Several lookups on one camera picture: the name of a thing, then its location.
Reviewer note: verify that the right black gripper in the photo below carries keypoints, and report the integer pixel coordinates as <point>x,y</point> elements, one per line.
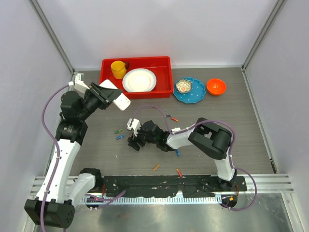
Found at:
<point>133,143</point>

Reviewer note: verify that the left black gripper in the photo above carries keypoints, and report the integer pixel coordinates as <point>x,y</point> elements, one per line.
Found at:
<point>104,95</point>

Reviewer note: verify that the white remote control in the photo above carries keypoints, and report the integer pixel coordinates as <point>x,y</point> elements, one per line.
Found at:
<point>116,96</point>

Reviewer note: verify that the white battery cover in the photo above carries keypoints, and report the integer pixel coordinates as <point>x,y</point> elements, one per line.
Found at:
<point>176,129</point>

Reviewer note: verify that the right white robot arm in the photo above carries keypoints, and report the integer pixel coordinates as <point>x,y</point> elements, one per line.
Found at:
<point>212,139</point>

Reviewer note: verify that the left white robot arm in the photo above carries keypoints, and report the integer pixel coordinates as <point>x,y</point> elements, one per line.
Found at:
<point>54,204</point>

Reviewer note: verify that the yellow mug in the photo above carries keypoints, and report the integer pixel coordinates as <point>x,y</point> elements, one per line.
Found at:
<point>119,69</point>

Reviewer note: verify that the white paper plate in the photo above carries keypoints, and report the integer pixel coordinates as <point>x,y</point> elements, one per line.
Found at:
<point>139,80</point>

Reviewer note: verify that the red plastic tray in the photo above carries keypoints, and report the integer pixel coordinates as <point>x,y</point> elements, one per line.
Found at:
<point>160,66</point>

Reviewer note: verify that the red battery near base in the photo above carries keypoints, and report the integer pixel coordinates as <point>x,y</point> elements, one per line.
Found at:
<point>179,172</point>

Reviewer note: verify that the small patterned bowl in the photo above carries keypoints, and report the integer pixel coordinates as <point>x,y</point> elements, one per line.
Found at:
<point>184,86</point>

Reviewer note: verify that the blue dotted plate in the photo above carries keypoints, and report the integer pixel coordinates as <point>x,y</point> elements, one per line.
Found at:
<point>195,95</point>

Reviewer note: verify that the orange plastic bowl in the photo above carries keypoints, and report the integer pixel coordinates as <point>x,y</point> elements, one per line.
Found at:
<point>216,87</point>

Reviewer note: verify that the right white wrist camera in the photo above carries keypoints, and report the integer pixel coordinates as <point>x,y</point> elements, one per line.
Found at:
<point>134,125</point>

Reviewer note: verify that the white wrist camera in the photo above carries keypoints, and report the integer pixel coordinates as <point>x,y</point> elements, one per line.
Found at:
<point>77,84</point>
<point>134,125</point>

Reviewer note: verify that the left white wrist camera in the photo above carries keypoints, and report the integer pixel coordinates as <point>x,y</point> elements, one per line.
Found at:
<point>77,84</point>

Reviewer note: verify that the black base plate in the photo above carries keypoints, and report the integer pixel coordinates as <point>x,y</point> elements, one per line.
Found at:
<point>163,186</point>

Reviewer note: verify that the slotted cable duct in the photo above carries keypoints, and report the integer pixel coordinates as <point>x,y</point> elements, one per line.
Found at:
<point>179,199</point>

